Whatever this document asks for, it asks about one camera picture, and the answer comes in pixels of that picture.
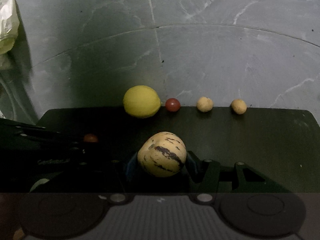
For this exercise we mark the striped pepino melon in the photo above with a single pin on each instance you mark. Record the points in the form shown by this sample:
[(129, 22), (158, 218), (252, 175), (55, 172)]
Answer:
[(163, 154)]

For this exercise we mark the yellow lemon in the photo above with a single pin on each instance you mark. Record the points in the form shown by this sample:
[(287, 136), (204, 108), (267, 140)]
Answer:
[(141, 101)]

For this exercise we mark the dark red cherry tomato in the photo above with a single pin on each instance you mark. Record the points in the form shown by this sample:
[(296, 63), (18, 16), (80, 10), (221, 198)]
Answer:
[(90, 138)]

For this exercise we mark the crumpled white paper bag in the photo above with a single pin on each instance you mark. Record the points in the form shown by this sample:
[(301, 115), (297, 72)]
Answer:
[(9, 30)]

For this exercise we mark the small tan longan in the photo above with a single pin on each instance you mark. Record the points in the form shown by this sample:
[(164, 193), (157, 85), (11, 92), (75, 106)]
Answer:
[(204, 104), (239, 106)]

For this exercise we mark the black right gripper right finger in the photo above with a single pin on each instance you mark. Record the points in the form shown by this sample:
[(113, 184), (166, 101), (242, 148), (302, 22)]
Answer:
[(210, 176)]

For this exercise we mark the black table mat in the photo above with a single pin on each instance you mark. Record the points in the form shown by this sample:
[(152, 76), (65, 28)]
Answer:
[(282, 144)]

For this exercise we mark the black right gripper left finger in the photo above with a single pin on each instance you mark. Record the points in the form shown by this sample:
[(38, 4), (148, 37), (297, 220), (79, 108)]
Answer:
[(134, 175)]

